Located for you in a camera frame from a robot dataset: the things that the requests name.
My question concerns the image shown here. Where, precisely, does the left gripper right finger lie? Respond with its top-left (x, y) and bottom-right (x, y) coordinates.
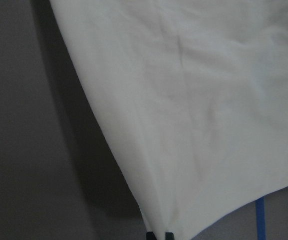
top-left (165, 232), bottom-right (174, 240)

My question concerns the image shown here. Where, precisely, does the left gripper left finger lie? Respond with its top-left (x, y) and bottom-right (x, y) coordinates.
top-left (146, 231), bottom-right (156, 240)

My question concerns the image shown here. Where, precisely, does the cream long-sleeve printed shirt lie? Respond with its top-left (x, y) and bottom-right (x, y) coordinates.
top-left (50, 0), bottom-right (288, 240)

